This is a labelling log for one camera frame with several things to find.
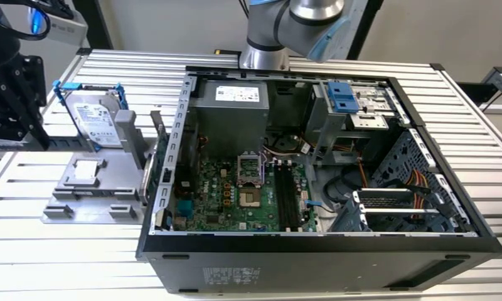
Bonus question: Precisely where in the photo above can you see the metal socket cover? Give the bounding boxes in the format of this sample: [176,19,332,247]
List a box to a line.
[236,150,263,187]

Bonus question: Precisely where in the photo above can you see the grey disk bay cage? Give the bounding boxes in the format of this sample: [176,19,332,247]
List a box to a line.
[328,186,474,233]

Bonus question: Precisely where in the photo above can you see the green graphics card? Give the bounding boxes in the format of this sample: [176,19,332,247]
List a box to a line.
[137,109,171,206]

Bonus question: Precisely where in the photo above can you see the aluminium side table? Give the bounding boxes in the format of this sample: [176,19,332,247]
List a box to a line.
[478,66,502,115]

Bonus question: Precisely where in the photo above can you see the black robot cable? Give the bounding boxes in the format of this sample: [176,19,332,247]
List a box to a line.
[0,0,53,42]

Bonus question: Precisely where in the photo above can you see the black frame post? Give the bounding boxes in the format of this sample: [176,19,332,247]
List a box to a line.
[346,0,384,60]
[82,0,115,51]

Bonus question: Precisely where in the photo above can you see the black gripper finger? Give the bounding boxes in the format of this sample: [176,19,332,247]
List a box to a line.
[0,75,50,152]
[18,55,48,109]

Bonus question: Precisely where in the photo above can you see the blue expansion slot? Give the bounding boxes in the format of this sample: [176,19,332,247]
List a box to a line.
[176,200,193,218]

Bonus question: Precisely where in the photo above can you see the orange yellow wire bundle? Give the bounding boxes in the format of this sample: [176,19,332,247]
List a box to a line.
[404,170,431,210]

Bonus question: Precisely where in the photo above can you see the green motherboard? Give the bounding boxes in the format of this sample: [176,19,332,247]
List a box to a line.
[173,158,319,233]

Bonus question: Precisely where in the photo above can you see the black PC case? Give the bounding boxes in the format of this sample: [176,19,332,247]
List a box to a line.
[133,64,502,295]

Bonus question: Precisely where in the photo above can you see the grey parts rack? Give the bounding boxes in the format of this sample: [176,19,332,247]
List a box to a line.
[38,109,163,225]

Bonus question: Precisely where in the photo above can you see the black looped cable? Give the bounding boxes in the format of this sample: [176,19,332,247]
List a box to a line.
[322,172,363,209]

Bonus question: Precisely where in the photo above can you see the CPU socket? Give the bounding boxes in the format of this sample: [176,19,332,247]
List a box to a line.
[239,187,263,209]

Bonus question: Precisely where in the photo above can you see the grey power supply unit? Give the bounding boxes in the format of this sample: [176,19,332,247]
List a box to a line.
[189,78,271,157]

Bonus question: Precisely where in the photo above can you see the silver drive bay cage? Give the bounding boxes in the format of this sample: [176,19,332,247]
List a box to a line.
[303,80,411,166]

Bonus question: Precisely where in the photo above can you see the silver disk in blue carrier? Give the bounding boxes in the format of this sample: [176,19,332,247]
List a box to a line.
[50,80,129,152]

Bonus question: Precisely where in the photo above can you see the blue drive latch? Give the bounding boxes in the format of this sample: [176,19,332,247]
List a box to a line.
[326,80,356,114]

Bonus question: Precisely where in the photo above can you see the black round fan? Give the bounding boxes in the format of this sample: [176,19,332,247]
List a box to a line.
[274,133,304,153]

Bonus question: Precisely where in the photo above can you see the white purple wire bundle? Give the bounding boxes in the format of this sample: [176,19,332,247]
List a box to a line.
[261,144,303,158]

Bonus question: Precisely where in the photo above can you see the silver CPU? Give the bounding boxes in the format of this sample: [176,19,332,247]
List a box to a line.
[73,161,100,179]

